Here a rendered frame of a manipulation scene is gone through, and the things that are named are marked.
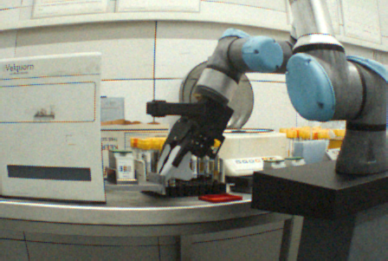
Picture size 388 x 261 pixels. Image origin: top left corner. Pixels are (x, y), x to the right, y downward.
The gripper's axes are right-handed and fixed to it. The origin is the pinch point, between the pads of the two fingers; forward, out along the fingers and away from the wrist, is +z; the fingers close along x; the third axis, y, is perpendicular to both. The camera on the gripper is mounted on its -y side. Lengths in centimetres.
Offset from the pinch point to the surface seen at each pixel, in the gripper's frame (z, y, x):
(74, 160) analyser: 6.8, -20.1, -4.5
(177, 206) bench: 4.2, 2.3, -8.0
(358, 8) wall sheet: -110, 76, 58
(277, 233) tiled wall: -9, 80, 60
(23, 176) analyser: 16.9, -30.2, -4.2
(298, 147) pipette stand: -24.1, 33.9, 8.0
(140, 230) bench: 12.7, -1.1, -5.5
